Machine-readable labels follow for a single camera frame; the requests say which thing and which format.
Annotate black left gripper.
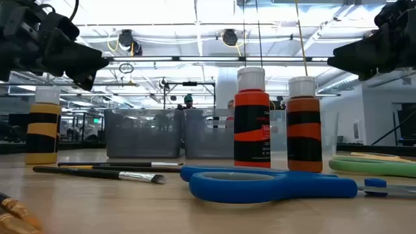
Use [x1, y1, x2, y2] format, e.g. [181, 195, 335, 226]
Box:
[0, 0, 110, 92]

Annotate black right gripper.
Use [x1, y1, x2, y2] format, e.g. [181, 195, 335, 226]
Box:
[328, 0, 416, 82]

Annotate yellow paint bottle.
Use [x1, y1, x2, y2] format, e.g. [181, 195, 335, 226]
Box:
[25, 86, 62, 165]

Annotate brown-orange paint bottle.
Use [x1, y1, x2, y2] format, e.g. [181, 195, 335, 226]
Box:
[285, 76, 324, 173]

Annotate thin black brush silver ferrule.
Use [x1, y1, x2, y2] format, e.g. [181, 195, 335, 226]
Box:
[57, 161, 185, 168]

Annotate black brush yellow band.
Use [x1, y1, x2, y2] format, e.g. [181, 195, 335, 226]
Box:
[60, 164, 182, 173]

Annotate red-orange paint bottle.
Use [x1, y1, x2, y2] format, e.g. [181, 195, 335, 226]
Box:
[233, 66, 272, 169]

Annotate blue handled scissors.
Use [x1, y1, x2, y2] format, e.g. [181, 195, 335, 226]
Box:
[179, 164, 416, 205]

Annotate black diagonal pole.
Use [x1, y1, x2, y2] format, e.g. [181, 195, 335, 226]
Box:
[371, 110, 416, 146]

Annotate black background machine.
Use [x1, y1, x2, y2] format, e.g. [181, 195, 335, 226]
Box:
[392, 103, 416, 146]

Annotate clear plastic bin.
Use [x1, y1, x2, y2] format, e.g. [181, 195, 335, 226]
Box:
[269, 110, 339, 161]

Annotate grey plastic bin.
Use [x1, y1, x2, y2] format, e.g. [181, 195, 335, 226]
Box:
[103, 109, 185, 159]
[184, 109, 235, 159]

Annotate person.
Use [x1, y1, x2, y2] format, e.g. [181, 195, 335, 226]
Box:
[226, 99, 235, 121]
[181, 94, 196, 111]

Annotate long ceiling light strip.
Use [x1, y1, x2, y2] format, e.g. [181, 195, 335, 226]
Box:
[109, 56, 329, 62]

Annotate hanging black cable loop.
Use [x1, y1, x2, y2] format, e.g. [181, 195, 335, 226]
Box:
[118, 62, 135, 75]

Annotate black ceiling cable reel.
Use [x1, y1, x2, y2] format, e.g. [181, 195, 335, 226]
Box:
[220, 28, 239, 47]
[117, 29, 144, 57]

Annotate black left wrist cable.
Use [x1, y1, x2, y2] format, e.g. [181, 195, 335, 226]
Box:
[32, 0, 80, 22]

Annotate black background rig frame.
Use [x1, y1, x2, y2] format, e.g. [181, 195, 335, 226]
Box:
[162, 81, 216, 111]

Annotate thin black hanging cable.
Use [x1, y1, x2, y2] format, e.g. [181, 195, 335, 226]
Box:
[242, 0, 247, 68]

